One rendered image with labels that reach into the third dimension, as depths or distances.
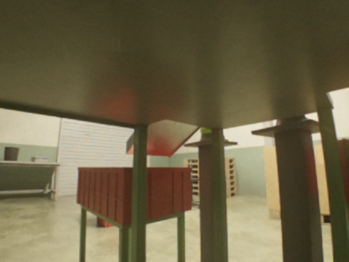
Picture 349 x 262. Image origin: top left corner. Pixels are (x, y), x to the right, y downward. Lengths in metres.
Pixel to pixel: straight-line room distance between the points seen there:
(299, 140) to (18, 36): 0.88
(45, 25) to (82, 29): 0.04
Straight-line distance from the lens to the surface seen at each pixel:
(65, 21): 0.27
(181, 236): 1.04
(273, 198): 3.09
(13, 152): 5.12
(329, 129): 0.68
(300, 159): 0.87
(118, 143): 6.36
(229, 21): 0.25
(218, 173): 0.81
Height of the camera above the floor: 0.76
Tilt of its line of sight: 11 degrees up
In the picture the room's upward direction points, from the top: straight up
